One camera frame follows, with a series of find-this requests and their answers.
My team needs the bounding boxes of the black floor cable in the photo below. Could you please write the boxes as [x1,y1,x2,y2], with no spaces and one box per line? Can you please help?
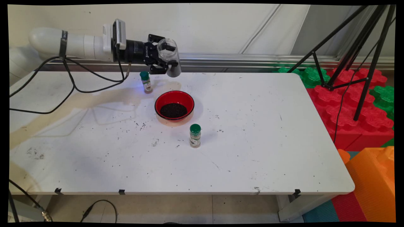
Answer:
[80,200,118,223]

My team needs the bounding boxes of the green studded block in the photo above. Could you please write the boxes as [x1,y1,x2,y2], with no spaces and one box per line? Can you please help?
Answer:
[272,65,301,76]
[298,67,331,89]
[369,86,395,122]

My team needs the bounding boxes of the large red studded block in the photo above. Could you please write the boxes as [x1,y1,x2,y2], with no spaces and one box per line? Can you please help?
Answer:
[307,84,395,152]

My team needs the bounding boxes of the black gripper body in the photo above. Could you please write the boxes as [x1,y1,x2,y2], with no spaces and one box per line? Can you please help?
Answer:
[118,39,160,65]

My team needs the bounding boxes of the black seeds heap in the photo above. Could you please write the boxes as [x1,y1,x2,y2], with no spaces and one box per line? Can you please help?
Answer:
[160,103,188,119]
[166,65,182,78]

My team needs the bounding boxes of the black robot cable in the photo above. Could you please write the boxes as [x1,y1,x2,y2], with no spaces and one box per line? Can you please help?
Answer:
[9,47,131,114]

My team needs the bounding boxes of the red bowl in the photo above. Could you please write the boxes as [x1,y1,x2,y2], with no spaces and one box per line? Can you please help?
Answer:
[154,90,195,127]

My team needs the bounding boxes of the teal floor mat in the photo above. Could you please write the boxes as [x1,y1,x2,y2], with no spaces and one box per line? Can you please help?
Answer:
[302,200,340,223]

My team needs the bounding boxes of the aluminium rail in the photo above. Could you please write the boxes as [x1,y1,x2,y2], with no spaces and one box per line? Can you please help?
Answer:
[38,50,395,71]

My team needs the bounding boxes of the large orange block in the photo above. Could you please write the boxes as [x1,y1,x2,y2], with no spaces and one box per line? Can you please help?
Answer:
[346,147,395,222]

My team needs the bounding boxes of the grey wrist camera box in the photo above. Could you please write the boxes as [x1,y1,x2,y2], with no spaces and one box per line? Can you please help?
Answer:
[112,19,127,51]

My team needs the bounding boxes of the black cable with metal plug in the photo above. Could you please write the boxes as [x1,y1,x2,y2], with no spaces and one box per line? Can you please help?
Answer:
[9,179,52,222]

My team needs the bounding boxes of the black tripod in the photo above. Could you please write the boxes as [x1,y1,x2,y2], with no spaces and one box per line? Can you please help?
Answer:
[286,5,396,122]

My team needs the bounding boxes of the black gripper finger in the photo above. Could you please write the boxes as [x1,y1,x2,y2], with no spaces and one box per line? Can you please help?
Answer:
[148,34,175,52]
[149,61,179,75]

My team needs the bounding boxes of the green-capped spice bottle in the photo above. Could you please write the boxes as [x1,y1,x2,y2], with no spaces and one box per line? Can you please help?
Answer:
[190,124,202,148]
[140,71,153,94]

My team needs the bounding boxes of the clear plastic jar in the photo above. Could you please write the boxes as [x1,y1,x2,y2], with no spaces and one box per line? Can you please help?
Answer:
[157,38,182,78]

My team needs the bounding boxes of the red floor mat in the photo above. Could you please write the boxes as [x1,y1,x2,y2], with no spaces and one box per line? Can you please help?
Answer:
[331,192,367,222]

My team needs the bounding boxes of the thin black tripod cable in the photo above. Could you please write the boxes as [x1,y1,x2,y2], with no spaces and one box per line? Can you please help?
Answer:
[333,17,396,144]

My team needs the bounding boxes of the white table leg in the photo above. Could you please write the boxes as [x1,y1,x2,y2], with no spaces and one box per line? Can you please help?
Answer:
[9,196,48,222]
[278,194,338,222]

